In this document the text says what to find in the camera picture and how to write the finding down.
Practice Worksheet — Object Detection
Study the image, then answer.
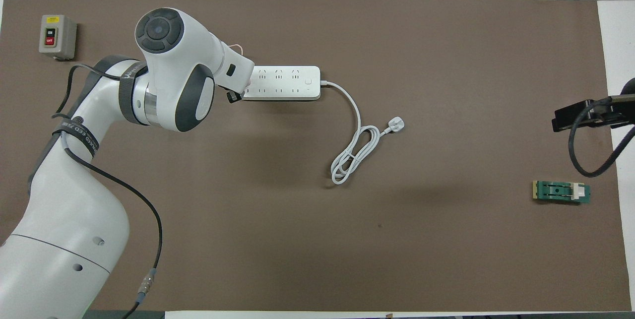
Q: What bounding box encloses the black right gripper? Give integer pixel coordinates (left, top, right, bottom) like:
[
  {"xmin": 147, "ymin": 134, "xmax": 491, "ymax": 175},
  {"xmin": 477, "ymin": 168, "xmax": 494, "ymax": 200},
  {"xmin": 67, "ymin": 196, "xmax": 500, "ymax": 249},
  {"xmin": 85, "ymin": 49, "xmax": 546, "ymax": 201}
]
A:
[{"xmin": 552, "ymin": 95, "xmax": 635, "ymax": 132}]

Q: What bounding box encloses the white power strip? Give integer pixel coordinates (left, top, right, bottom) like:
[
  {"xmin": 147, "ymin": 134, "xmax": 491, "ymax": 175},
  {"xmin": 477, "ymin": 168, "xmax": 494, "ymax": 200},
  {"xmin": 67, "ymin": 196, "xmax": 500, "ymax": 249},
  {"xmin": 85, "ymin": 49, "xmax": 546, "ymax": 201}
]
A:
[{"xmin": 242, "ymin": 65, "xmax": 321, "ymax": 101}]

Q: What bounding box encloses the green circuit board fixture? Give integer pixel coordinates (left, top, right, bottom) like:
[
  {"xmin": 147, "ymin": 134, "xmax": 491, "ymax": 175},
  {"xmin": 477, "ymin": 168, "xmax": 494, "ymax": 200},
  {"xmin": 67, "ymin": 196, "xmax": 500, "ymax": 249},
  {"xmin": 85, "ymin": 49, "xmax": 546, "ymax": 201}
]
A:
[{"xmin": 532, "ymin": 180, "xmax": 591, "ymax": 205}]

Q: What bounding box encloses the brown table mat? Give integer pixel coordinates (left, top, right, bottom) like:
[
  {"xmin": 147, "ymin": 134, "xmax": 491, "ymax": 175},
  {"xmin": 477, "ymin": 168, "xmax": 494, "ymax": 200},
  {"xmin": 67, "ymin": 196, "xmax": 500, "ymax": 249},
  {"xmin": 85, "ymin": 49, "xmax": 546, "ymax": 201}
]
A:
[{"xmin": 0, "ymin": 0, "xmax": 632, "ymax": 312}]

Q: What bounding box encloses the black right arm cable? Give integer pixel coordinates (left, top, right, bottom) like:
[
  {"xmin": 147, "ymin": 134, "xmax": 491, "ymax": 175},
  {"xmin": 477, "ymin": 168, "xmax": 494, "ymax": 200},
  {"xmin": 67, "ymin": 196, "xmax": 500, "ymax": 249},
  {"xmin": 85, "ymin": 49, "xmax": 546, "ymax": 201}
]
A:
[{"xmin": 568, "ymin": 103, "xmax": 635, "ymax": 178}]

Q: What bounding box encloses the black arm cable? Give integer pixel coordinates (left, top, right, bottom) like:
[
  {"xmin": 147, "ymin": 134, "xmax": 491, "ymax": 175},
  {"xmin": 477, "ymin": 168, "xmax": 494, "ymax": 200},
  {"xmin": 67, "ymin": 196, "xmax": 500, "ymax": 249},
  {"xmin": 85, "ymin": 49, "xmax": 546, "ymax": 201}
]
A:
[
  {"xmin": 568, "ymin": 103, "xmax": 635, "ymax": 178},
  {"xmin": 52, "ymin": 64, "xmax": 163, "ymax": 319}
]

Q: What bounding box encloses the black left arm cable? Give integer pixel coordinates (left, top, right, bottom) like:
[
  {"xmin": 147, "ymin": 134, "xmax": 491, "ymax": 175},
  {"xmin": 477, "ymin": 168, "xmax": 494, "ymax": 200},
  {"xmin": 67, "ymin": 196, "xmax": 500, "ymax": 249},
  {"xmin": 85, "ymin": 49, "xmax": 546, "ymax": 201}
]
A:
[{"xmin": 52, "ymin": 64, "xmax": 163, "ymax": 319}]

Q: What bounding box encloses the white power strip cord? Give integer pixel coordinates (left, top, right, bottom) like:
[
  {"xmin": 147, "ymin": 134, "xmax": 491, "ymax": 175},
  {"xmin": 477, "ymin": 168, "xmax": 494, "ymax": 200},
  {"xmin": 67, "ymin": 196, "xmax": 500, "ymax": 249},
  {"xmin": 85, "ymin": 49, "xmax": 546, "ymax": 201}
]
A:
[{"xmin": 320, "ymin": 80, "xmax": 406, "ymax": 185}]

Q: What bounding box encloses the grey on-off switch box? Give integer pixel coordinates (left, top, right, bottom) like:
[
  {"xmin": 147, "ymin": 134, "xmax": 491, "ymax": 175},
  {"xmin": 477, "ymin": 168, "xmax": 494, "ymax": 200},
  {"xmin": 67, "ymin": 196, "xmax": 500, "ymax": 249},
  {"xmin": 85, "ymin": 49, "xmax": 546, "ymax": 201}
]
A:
[{"xmin": 39, "ymin": 14, "xmax": 78, "ymax": 61}]

